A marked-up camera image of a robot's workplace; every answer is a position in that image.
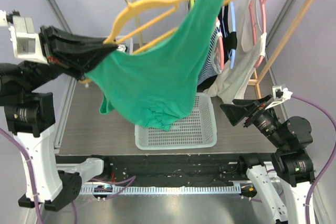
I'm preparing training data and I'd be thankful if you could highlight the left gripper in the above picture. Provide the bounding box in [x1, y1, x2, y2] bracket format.
[17, 25, 117, 94]

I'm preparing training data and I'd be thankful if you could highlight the yellow hanger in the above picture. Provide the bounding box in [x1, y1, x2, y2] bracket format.
[78, 0, 244, 84]

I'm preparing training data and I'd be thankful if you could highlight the green tank top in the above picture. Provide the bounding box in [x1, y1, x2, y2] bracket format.
[87, 0, 224, 131]

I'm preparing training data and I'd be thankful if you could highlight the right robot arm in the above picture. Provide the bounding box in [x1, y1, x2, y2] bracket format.
[220, 91, 315, 223]

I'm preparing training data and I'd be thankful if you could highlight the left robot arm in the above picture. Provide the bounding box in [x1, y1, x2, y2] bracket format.
[1, 26, 118, 212]

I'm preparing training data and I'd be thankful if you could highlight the blue striped tank top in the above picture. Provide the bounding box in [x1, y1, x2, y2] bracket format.
[197, 25, 222, 85]

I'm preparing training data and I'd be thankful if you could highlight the pink wavy hanger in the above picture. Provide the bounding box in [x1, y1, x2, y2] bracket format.
[215, 16, 225, 69]

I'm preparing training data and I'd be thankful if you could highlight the pink hanger right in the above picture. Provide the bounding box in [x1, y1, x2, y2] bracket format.
[249, 0, 267, 68]

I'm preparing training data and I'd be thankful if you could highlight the light blue hanger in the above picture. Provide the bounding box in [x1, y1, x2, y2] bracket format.
[223, 2, 237, 69]

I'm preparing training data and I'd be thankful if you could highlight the white tank top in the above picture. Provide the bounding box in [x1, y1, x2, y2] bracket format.
[204, 0, 261, 103]

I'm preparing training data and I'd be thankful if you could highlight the black tank top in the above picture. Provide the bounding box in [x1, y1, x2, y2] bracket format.
[197, 2, 237, 92]

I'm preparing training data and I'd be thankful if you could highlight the white plastic basket centre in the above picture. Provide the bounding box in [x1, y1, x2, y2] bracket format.
[134, 93, 217, 151]

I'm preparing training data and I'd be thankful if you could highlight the white plastic basket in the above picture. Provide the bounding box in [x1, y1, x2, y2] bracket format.
[134, 93, 217, 151]
[117, 37, 134, 54]

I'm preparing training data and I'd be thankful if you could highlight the white plastic basket back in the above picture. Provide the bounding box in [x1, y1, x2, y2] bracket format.
[117, 37, 134, 54]

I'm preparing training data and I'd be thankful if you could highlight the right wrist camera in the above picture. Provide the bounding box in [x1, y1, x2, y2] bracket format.
[266, 85, 293, 109]

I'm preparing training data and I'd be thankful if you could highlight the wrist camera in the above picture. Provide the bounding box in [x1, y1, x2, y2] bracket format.
[266, 85, 293, 109]
[1, 10, 48, 65]

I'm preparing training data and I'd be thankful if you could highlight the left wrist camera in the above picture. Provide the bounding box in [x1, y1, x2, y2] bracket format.
[1, 10, 48, 65]

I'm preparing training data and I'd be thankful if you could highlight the white cable duct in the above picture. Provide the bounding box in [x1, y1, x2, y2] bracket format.
[80, 183, 241, 195]

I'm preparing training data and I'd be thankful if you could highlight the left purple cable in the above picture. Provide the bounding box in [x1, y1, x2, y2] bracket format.
[0, 126, 137, 224]

